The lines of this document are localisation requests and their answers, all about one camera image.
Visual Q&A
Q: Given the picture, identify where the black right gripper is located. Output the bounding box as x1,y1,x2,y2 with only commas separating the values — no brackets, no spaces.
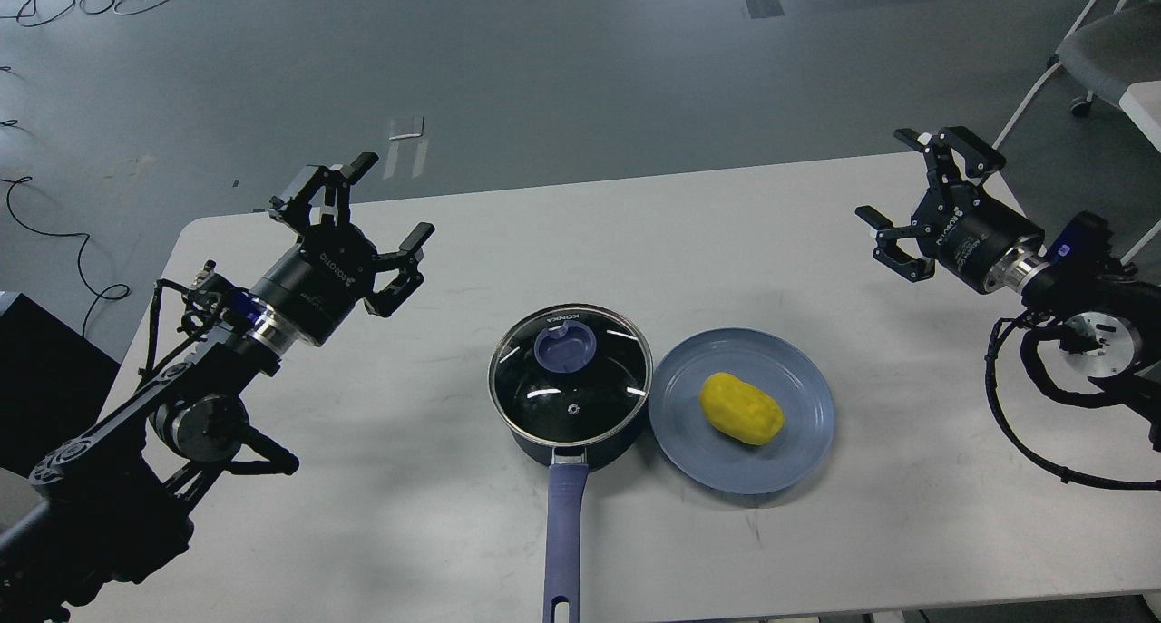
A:
854,126,1045,294

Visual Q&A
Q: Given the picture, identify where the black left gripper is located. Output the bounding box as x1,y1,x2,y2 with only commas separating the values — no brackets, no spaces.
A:
250,152,435,346

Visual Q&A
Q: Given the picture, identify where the glass pot lid blue knob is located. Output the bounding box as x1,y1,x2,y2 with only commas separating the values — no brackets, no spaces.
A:
488,304,654,448

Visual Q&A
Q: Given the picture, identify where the yellow potato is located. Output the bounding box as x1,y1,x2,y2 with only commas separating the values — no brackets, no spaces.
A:
699,372,786,445

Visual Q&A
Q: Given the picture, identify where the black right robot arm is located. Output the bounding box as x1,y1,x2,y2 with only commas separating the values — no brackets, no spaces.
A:
854,126,1158,492

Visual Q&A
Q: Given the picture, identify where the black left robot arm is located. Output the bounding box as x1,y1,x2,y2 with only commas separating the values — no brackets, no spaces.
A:
3,151,434,622

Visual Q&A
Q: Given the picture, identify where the blue round plate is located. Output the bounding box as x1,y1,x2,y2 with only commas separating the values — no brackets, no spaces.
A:
649,328,836,495

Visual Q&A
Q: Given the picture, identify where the white table edge right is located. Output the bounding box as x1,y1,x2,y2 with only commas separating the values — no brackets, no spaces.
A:
1118,81,1161,148

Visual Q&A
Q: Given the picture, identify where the black box at left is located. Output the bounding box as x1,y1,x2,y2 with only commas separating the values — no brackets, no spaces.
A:
1,291,121,477

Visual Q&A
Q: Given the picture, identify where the blue saucepan with handle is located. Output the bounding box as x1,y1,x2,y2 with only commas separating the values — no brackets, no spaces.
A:
488,302,654,622

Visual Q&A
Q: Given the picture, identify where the black floor cable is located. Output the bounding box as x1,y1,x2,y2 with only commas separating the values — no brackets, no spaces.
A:
0,175,132,338

